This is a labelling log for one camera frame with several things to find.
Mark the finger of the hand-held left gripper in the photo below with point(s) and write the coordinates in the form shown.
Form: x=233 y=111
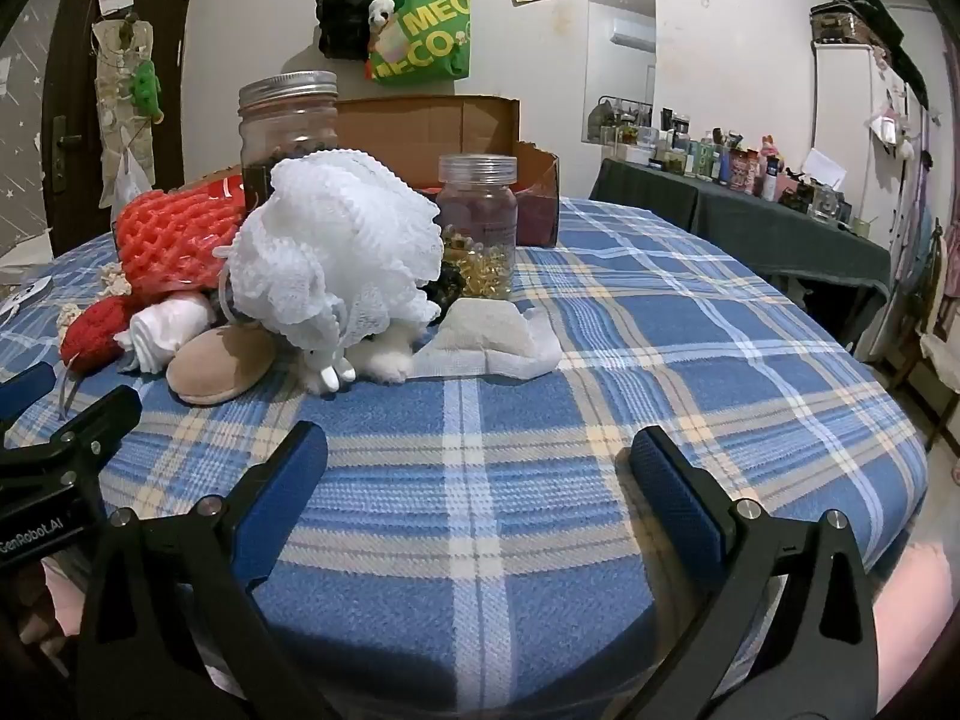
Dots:
x=26 y=390
x=97 y=420

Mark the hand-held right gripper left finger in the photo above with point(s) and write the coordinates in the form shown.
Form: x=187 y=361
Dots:
x=289 y=487

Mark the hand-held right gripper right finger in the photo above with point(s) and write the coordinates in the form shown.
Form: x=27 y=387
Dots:
x=675 y=495

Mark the red knitted scrunchie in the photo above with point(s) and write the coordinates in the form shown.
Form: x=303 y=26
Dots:
x=90 y=334

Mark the white cloth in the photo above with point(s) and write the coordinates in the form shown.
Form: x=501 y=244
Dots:
x=169 y=322

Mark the beige powder puff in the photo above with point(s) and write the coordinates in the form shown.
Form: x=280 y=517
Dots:
x=217 y=367

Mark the cream lace scrunchie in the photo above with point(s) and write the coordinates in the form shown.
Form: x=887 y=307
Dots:
x=114 y=281

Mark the white fluffy bunny hair clip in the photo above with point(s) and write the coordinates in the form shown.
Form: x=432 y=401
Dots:
x=382 y=360

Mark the red foam fruit net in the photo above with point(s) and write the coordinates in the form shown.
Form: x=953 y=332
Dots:
x=172 y=232

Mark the white gauze sachet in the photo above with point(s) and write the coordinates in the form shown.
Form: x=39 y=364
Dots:
x=480 y=330

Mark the white mesh bath pouf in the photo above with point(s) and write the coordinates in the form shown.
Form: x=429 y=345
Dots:
x=330 y=240

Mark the black scrunchie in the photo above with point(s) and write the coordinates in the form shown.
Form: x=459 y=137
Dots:
x=448 y=285

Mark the cardboard box with red lining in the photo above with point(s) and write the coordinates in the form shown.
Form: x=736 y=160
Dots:
x=427 y=127

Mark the white paper cutout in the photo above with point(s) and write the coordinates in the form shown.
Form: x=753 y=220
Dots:
x=22 y=296

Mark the white paper sheets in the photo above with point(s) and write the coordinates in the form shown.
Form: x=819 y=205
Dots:
x=22 y=255

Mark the blue plaid blanket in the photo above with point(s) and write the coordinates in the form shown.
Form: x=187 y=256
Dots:
x=525 y=465

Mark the white plastic bag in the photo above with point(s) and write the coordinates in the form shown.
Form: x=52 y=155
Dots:
x=131 y=184

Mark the table with dark green cloth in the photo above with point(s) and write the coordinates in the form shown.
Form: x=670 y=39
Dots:
x=750 y=225

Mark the beige hanging door organiser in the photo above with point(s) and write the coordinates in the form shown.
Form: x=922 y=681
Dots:
x=112 y=90

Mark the dark brown door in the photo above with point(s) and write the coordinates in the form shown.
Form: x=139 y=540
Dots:
x=67 y=75

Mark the green plush toy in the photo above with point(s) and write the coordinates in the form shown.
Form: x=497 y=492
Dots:
x=146 y=90

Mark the small clear jar of capsules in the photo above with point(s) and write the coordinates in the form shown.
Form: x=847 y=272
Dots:
x=480 y=210

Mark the row of cosmetic bottles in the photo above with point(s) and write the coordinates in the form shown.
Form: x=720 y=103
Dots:
x=735 y=157

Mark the large glass jar metal lid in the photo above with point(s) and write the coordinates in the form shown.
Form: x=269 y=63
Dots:
x=289 y=127

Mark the white cabinet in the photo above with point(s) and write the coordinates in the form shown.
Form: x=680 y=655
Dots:
x=847 y=112

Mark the green tote bag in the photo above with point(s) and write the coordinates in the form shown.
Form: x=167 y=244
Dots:
x=427 y=37

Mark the black bag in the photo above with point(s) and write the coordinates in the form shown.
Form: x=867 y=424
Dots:
x=341 y=15

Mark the wall mirror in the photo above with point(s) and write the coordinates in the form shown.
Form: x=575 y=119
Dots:
x=619 y=52

